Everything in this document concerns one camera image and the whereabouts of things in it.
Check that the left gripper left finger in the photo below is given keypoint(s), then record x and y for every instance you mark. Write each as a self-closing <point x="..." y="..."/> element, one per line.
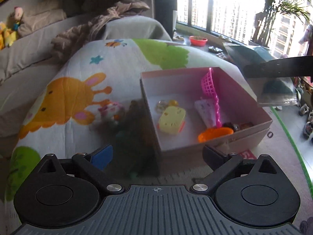
<point x="91" y="168"/>

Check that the colourful giraffe play mat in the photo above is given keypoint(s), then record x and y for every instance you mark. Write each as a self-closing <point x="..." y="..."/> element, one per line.
<point x="45" y="195"/>

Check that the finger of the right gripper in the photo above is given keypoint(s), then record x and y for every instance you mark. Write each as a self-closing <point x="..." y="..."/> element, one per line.
<point x="281" y="68"/>

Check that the pink toy net racket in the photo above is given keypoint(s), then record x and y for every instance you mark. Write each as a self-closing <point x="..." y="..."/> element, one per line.
<point x="209" y="90"/>

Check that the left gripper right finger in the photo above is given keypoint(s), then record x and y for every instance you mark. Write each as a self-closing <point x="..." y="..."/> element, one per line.
<point x="224" y="166"/>

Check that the yellow sandwich toy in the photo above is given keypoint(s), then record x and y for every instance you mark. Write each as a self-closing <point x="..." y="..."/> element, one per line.
<point x="172" y="120"/>

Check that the red black figurine toy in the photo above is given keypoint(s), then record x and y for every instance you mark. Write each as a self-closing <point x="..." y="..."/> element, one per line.
<point x="237" y="127"/>

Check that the pink cat figurine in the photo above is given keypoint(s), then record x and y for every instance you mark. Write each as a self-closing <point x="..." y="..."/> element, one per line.
<point x="112" y="113"/>

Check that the red plastic basin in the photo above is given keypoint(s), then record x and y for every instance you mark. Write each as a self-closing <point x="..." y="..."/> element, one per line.
<point x="198" y="41"/>

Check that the yellow plush duck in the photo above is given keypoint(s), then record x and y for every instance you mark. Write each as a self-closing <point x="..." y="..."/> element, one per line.
<point x="8" y="36"/>

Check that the beige sofa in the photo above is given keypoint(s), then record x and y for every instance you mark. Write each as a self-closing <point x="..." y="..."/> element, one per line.
<point x="34" y="58"/>

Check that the brown crumpled blanket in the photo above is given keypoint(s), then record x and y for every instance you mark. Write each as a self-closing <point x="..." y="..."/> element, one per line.
<point x="67" y="43"/>

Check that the pink cardboard box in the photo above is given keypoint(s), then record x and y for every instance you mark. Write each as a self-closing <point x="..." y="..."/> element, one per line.
<point x="175" y="153"/>

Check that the pink head doll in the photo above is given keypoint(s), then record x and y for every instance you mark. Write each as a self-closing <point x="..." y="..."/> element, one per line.
<point x="17" y="16"/>

